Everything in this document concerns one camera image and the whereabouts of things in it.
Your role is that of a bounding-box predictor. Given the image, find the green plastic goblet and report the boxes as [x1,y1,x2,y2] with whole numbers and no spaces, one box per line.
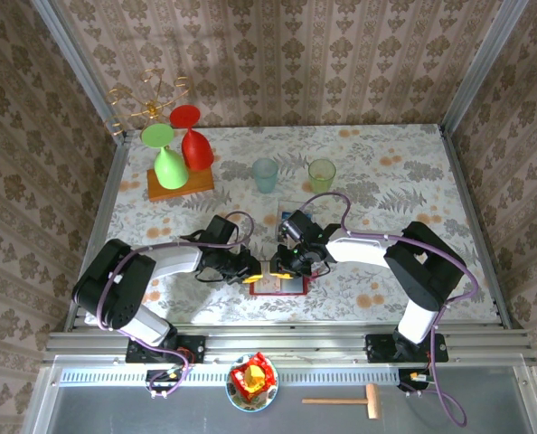
[140,123,190,190]

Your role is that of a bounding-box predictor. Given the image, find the green plastic cup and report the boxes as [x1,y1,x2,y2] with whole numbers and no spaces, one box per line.
[307,158,337,196]

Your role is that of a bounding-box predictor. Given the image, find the grey metal panel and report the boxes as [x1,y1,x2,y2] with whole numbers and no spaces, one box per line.
[22,363,537,434]

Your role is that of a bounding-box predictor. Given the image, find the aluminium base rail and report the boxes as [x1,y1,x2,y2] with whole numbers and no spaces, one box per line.
[42,323,537,367]

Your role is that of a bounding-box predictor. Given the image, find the floral fern print tablecloth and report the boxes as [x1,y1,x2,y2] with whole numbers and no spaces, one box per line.
[85,124,500,325]

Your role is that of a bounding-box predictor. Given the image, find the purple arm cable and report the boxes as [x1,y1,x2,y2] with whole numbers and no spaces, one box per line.
[295,193,480,429]
[95,211,255,400]

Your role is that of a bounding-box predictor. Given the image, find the red card holder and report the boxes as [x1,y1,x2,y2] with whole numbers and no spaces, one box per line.
[249,273,317,297]

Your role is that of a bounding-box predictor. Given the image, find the grey slotted strip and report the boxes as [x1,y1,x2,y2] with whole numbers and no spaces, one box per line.
[58,366,408,389]

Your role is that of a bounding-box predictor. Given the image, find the patterned bowl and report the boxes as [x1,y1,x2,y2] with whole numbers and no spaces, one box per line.
[224,353,280,412]

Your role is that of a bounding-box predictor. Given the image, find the aluminium table side rail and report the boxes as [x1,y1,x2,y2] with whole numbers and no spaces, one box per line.
[62,135,132,334]
[438,124,516,331]

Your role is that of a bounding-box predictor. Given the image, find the aluminium frame post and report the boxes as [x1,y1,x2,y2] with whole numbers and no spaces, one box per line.
[442,0,530,135]
[31,0,127,145]

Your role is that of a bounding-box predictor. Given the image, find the red plastic goblet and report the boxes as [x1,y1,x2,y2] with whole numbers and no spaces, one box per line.
[168,104,215,172]

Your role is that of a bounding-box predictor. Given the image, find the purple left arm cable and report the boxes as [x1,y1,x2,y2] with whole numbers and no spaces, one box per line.
[95,211,255,400]

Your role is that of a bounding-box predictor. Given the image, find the wooden board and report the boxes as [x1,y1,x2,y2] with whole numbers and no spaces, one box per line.
[146,166,216,203]

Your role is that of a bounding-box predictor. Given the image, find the clear plastic card box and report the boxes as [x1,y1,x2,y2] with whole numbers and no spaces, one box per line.
[276,198,315,245]

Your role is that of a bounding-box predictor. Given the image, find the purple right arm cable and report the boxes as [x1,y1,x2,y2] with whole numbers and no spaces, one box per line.
[295,193,480,429]

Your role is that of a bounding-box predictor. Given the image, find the yellow wedge toy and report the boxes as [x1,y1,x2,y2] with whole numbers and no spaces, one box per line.
[243,363,266,391]

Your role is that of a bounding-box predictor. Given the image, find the blue plastic cup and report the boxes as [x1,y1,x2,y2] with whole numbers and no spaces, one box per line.
[251,157,280,194]

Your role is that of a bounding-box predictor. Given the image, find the wooden mallet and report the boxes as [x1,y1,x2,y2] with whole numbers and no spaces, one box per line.
[301,383,381,420]

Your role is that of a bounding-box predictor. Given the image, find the gold wire stand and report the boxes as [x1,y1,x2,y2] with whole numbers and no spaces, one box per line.
[104,67,193,137]

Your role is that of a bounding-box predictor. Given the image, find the black connector board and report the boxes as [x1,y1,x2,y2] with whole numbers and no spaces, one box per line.
[145,368,193,394]
[397,368,435,393]

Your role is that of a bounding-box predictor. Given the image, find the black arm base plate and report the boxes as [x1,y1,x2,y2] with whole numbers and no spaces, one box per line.
[365,333,449,364]
[126,334,206,365]

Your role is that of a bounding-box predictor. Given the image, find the red snack wrapper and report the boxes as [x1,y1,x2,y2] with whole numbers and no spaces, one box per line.
[230,351,277,402]

